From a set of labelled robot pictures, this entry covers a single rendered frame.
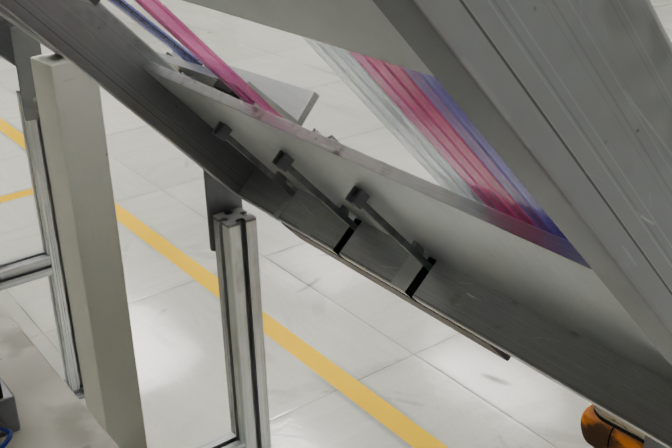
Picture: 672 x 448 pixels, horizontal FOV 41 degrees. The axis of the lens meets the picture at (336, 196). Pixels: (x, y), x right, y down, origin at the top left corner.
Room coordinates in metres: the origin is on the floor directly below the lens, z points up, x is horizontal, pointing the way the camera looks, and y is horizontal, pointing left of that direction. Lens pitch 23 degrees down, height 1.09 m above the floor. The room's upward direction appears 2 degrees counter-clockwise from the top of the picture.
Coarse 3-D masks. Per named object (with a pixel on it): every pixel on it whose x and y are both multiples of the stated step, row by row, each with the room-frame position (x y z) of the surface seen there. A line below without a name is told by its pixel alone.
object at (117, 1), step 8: (112, 0) 1.11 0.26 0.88; (120, 0) 1.12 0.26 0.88; (120, 8) 1.12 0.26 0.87; (128, 8) 1.12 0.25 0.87; (128, 16) 1.13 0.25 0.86; (136, 16) 1.13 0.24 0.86; (144, 16) 1.14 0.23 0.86; (144, 24) 1.13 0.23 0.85; (152, 24) 1.14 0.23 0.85; (152, 32) 1.14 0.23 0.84; (160, 32) 1.15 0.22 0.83; (160, 40) 1.16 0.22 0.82; (168, 40) 1.16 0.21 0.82; (176, 48) 1.16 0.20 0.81; (184, 48) 1.17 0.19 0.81; (184, 56) 1.17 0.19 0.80; (192, 56) 1.18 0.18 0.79; (200, 64) 1.18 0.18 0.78
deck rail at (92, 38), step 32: (0, 0) 0.83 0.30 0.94; (32, 0) 0.84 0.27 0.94; (64, 0) 0.86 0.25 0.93; (64, 32) 0.86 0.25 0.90; (96, 32) 0.88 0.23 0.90; (128, 32) 0.90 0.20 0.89; (96, 64) 0.88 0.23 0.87; (128, 64) 0.89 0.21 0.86; (160, 64) 0.92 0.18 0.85; (128, 96) 0.89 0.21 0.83; (160, 96) 0.91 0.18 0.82; (160, 128) 0.91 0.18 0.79; (192, 128) 0.93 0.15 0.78; (192, 160) 0.95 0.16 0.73; (224, 160) 0.95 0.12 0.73
